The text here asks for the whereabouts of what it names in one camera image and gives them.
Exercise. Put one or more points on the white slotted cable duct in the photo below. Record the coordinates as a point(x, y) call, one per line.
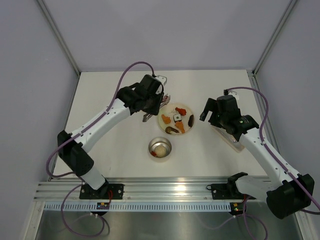
point(139, 206)

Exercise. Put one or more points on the orange fried piece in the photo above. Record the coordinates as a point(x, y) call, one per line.
point(166, 119)

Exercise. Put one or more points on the cream round plate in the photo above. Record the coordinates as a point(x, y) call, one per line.
point(169, 110)

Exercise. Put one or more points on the clear cutlery case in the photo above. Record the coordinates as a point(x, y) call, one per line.
point(229, 139)

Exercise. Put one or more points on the aluminium frame post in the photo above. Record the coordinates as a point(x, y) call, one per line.
point(44, 9)
point(275, 35)

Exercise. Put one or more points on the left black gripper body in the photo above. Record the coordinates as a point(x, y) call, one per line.
point(153, 104)

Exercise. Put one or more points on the red lobster piece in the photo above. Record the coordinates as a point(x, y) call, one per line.
point(181, 111)

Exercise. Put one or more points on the steel lunch box bowl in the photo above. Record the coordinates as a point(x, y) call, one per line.
point(159, 141)

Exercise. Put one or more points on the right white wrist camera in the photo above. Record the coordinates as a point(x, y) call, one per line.
point(230, 94)

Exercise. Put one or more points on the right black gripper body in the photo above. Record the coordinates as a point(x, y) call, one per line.
point(220, 118)

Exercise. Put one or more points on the dark sea cucumber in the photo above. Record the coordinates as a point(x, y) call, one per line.
point(191, 121)

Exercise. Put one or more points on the aluminium mounting rail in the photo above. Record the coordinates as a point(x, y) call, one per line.
point(136, 189)

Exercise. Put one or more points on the sushi roll piece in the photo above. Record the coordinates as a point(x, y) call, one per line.
point(177, 118)

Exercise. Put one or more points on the metal tongs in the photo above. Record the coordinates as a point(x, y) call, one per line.
point(165, 100)

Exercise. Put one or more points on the left aluminium frame post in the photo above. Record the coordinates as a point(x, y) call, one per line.
point(44, 9)

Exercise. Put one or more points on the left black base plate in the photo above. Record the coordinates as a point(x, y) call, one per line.
point(113, 191)

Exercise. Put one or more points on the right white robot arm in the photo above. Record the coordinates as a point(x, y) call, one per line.
point(288, 191)

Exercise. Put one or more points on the white steamed bun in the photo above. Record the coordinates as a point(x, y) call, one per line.
point(160, 151)

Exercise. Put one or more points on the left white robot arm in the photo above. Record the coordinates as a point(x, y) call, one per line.
point(73, 148)

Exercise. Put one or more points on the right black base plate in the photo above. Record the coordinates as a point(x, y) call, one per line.
point(224, 191)

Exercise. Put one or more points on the right aluminium frame post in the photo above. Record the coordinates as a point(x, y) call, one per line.
point(275, 35)

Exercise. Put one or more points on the orange fried shrimp lower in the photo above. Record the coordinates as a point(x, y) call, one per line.
point(180, 126)

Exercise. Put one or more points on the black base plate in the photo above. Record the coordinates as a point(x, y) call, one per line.
point(224, 191)
point(113, 191)

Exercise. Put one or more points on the dark brown shrimp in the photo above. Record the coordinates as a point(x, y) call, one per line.
point(169, 130)

